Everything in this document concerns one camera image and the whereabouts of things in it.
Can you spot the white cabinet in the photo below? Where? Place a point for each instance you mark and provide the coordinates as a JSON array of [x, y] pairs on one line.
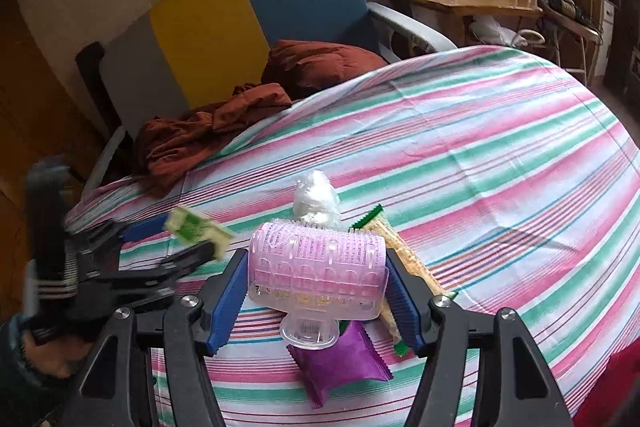
[[606, 37]]

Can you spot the striped tablecloth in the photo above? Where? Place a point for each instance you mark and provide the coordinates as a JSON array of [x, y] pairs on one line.
[[475, 147]]

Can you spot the person's red clothing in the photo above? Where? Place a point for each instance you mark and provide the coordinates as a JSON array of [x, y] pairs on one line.
[[615, 387]]

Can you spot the beige snack bar packet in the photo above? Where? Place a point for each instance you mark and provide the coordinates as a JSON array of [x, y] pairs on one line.
[[405, 252]]

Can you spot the small green white box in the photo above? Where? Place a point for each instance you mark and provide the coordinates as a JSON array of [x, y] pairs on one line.
[[195, 227]]

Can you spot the wooden wardrobe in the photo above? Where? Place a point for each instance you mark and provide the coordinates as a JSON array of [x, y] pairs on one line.
[[20, 117]]

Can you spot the clear plastic wrapped item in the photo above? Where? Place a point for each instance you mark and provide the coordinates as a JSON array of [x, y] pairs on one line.
[[315, 197]]

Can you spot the brown cloth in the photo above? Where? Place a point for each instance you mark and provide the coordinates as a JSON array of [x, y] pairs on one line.
[[320, 67]]

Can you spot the person's left hand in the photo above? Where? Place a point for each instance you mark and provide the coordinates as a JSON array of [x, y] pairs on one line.
[[55, 357]]

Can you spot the purple snack packet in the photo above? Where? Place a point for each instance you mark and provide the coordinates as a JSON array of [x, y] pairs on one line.
[[340, 369]]

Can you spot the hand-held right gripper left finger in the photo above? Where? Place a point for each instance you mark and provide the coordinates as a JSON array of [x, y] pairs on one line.
[[227, 307]]

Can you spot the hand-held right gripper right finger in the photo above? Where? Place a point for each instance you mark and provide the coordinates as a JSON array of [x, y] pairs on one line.
[[404, 307]]

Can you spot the brown cardboard box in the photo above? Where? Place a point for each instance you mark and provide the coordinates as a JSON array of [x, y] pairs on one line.
[[582, 2]]

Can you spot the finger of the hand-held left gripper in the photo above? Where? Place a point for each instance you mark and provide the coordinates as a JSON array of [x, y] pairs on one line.
[[145, 229], [170, 269]]

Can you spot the wooden side table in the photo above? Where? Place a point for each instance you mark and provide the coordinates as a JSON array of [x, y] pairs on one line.
[[460, 2]]

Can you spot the pink hair roller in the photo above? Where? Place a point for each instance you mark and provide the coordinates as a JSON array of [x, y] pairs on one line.
[[315, 267]]

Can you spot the white plastic bag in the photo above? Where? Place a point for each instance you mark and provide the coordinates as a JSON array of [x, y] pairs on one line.
[[492, 31]]

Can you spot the person's left forearm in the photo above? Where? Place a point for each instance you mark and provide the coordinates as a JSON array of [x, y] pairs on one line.
[[20, 387]]

